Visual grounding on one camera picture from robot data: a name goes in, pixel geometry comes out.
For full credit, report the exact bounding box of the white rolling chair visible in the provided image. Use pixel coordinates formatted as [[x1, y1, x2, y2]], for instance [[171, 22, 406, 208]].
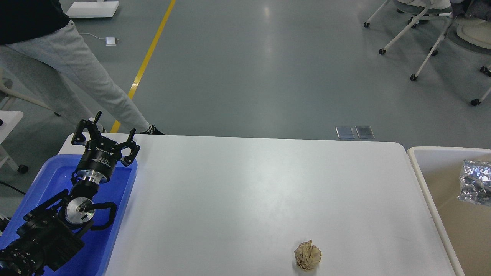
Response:
[[363, 0, 452, 55]]

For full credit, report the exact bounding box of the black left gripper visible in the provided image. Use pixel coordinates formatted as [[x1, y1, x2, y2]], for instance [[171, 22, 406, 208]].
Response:
[[71, 111, 140, 184]]

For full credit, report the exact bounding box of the person in grey trousers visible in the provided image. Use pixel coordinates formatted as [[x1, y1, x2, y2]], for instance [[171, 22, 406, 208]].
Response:
[[0, 0, 161, 135]]

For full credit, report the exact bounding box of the white chair left edge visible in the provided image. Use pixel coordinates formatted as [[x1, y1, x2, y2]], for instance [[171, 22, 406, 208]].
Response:
[[0, 68, 60, 117]]

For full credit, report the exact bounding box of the crumpled brown paper ball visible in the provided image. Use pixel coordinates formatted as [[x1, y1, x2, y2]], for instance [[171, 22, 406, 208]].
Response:
[[293, 240, 322, 271]]

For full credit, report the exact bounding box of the silver foil bag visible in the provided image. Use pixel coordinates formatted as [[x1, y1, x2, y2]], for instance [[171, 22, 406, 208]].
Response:
[[458, 159, 491, 207]]

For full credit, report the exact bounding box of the small white floor box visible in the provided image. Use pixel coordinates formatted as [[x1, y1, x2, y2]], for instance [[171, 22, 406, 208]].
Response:
[[105, 37, 118, 46]]

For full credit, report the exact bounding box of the white chair edge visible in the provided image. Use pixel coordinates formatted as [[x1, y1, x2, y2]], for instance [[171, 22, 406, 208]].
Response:
[[410, 0, 491, 107], [0, 68, 60, 117]]

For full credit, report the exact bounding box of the beige plastic bin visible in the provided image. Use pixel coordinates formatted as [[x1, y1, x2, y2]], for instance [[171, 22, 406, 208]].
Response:
[[407, 146, 491, 276]]

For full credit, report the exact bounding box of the white floor platform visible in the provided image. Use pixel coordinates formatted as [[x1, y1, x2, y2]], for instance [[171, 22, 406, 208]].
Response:
[[66, 0, 120, 18]]

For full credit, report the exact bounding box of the white chair right edge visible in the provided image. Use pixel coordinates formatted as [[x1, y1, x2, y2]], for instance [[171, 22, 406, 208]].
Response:
[[410, 0, 491, 107]]

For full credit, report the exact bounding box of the blue plastic bin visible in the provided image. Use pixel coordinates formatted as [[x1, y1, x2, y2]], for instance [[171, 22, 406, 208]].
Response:
[[0, 154, 138, 276]]

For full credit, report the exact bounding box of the left metal floor plate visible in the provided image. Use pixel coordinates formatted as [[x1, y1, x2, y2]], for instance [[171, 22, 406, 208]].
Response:
[[335, 126, 355, 140]]

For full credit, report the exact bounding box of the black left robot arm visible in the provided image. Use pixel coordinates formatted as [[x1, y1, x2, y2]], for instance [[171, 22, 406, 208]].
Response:
[[1, 112, 140, 276]]

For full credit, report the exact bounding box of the metal floor plate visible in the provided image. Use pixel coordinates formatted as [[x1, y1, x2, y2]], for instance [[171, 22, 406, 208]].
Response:
[[335, 126, 355, 140], [355, 125, 375, 139]]

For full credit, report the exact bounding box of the right metal floor plate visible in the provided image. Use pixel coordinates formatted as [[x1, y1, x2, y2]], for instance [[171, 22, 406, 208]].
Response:
[[355, 125, 375, 139]]

